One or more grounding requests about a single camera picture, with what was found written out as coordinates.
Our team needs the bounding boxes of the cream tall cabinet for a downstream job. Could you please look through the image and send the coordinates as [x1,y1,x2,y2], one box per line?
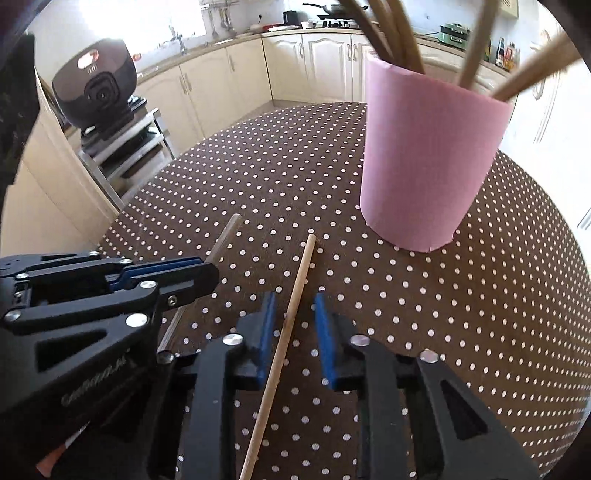
[0,69,122,259]

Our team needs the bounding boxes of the black kitchen appliance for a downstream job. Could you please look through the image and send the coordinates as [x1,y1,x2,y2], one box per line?
[51,38,139,134]

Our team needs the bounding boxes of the black wok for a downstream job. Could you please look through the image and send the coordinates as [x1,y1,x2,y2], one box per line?
[302,2,345,16]

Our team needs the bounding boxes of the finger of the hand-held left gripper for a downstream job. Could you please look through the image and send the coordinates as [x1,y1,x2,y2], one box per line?
[0,264,221,385]
[14,251,206,292]

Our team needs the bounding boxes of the pink cup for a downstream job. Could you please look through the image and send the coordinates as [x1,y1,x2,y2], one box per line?
[359,54,515,253]

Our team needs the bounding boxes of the bunch of wooden chopsticks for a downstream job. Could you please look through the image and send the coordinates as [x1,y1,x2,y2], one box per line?
[339,0,583,102]

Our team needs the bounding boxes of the group of bottles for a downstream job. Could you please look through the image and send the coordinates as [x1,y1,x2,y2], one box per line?
[494,37,518,72]

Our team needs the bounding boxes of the kitchen faucet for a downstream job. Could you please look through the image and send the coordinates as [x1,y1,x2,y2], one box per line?
[166,25,190,56]

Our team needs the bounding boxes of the brown polka-dot tablecloth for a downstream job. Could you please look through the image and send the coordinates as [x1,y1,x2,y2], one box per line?
[95,100,591,480]

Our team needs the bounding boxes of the hanging kitchen utensils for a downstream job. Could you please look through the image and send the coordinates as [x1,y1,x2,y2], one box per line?
[208,0,241,38]

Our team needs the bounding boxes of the gas stove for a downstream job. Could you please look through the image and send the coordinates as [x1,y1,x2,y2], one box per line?
[314,17,365,30]

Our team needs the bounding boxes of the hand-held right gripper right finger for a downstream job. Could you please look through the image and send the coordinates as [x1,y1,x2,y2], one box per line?
[314,292,542,480]

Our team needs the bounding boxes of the cream kitchen cabinets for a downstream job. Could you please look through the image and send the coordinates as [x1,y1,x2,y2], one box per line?
[134,28,583,148]

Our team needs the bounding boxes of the thin wooden chopstick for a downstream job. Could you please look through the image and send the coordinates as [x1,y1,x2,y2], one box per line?
[238,234,318,480]
[157,213,243,358]

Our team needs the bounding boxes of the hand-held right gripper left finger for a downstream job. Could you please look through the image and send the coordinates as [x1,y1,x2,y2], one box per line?
[148,292,278,480]

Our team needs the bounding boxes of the dark patterned cloth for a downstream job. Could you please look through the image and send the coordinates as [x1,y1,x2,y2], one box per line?
[0,34,37,199]

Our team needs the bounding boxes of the metal rack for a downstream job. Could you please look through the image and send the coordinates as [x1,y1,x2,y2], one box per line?
[76,95,178,204]

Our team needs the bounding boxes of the green countertop appliance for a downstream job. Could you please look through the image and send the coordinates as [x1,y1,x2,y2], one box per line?
[438,23,472,49]

